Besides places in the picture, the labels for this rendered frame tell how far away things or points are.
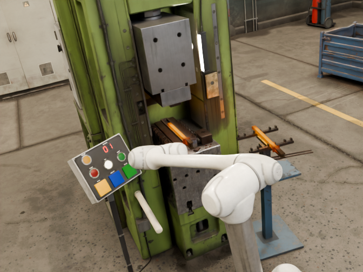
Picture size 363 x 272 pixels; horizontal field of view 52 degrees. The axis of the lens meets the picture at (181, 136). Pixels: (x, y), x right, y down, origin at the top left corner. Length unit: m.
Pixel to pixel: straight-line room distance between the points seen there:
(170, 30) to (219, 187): 1.20
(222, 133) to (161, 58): 0.83
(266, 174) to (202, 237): 1.66
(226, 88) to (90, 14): 1.05
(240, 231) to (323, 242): 1.82
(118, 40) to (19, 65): 5.36
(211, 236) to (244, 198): 1.66
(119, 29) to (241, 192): 1.34
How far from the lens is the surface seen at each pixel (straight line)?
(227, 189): 1.26
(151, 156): 1.68
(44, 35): 7.48
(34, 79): 7.61
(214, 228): 2.98
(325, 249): 3.09
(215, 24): 2.51
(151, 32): 2.19
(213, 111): 2.66
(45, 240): 3.61
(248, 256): 1.45
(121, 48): 2.30
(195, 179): 2.57
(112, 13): 2.26
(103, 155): 2.18
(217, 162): 1.55
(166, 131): 2.63
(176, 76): 2.30
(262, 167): 1.36
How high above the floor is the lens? 2.16
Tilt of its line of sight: 27 degrees down
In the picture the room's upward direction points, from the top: 8 degrees counter-clockwise
